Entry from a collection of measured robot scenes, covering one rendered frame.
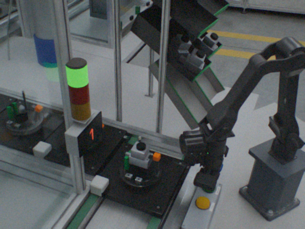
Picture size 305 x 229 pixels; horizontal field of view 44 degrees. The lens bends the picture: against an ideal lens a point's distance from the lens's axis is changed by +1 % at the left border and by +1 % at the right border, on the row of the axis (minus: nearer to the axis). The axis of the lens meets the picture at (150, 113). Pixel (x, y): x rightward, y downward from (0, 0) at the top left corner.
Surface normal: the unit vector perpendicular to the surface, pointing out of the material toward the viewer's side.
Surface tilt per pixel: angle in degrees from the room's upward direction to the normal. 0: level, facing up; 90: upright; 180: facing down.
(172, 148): 90
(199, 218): 0
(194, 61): 97
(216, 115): 55
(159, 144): 90
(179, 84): 45
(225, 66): 0
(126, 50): 0
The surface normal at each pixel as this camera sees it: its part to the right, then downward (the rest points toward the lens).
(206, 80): 0.62, -0.32
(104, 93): 0.04, -0.80
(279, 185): -0.23, 0.58
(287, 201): 0.52, 0.52
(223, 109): -0.78, -0.37
